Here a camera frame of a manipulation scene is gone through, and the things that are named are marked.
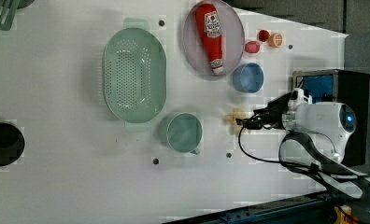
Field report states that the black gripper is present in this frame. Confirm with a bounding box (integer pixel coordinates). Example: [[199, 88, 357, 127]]
[[235, 92, 292, 130]]

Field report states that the yellow plush peeled banana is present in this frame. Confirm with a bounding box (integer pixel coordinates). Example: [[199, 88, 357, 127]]
[[224, 108, 247, 135]]

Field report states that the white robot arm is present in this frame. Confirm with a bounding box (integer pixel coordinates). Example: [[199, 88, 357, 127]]
[[233, 88, 358, 164]]

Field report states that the green mug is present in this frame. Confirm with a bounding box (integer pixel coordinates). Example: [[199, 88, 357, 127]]
[[164, 113, 203, 155]]

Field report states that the blue bowl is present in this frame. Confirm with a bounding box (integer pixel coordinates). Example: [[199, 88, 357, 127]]
[[233, 63, 264, 93]]

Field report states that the black toaster oven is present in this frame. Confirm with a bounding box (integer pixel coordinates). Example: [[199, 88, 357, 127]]
[[292, 69, 370, 166]]

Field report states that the pink plush strawberry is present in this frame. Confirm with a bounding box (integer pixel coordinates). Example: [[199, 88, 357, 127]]
[[245, 41, 261, 53]]

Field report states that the orange slice toy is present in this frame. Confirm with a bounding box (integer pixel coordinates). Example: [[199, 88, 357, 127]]
[[268, 33, 283, 48]]

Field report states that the grey round plate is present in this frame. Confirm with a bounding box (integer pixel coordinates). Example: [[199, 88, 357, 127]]
[[181, 0, 245, 76]]

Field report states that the dark red plush strawberry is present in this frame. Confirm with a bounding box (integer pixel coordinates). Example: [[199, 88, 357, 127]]
[[258, 30, 270, 42]]

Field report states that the red plush ketchup bottle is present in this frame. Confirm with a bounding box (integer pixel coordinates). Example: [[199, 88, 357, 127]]
[[195, 4, 223, 75]]

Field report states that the green perforated colander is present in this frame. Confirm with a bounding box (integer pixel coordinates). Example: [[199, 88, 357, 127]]
[[103, 28, 166, 123]]

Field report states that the black cylindrical cup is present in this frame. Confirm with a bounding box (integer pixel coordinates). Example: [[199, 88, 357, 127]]
[[0, 122, 25, 167]]

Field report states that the green slotted rack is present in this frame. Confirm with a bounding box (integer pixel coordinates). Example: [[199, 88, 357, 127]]
[[0, 0, 21, 31]]

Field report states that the black cable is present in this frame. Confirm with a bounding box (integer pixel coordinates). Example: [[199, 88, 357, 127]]
[[237, 125, 340, 164]]

